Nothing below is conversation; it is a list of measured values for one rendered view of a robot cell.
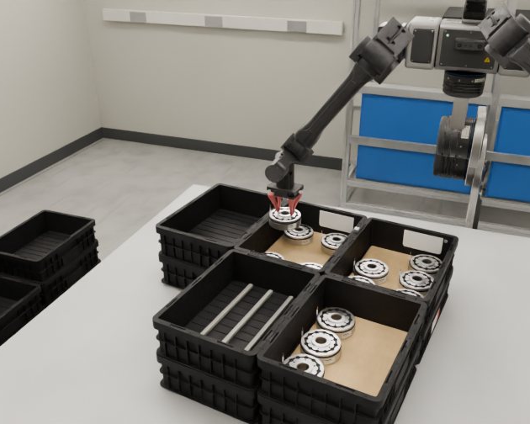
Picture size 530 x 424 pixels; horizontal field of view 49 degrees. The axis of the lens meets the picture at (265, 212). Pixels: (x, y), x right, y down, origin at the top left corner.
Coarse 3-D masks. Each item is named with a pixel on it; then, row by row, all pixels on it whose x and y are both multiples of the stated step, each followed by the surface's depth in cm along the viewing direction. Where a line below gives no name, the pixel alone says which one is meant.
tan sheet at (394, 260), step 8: (376, 248) 194; (368, 256) 190; (376, 256) 190; (384, 256) 190; (392, 256) 190; (400, 256) 190; (408, 256) 190; (392, 264) 185; (400, 264) 185; (408, 264) 185; (352, 272) 181; (392, 272) 181; (400, 272) 181; (392, 280) 177; (392, 288) 173
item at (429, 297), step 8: (392, 224) 189; (400, 224) 189; (360, 232) 184; (432, 232) 184; (440, 232) 184; (352, 240) 180; (456, 240) 179; (344, 248) 175; (456, 248) 179; (448, 256) 171; (336, 264) 167; (448, 264) 171; (328, 272) 163; (440, 272) 163; (352, 280) 159; (440, 280) 161; (376, 288) 156; (384, 288) 156; (432, 288) 156; (408, 296) 152; (416, 296) 152; (432, 296) 154
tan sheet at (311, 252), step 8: (280, 240) 200; (320, 240) 200; (272, 248) 194; (280, 248) 194; (288, 248) 194; (296, 248) 194; (304, 248) 194; (312, 248) 194; (320, 248) 194; (288, 256) 190; (296, 256) 190; (304, 256) 190; (312, 256) 190; (320, 256) 190; (328, 256) 190; (320, 264) 185
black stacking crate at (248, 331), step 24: (240, 264) 174; (264, 264) 170; (216, 288) 169; (240, 288) 174; (264, 288) 173; (288, 288) 169; (168, 312) 148; (192, 312) 159; (216, 312) 163; (240, 312) 163; (264, 312) 163; (168, 336) 144; (216, 336) 154; (240, 336) 154; (192, 360) 144; (216, 360) 139; (240, 384) 138
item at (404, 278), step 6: (402, 276) 173; (408, 276) 173; (426, 276) 173; (402, 282) 171; (408, 282) 171; (426, 282) 171; (408, 288) 169; (414, 288) 168; (420, 288) 168; (426, 288) 168
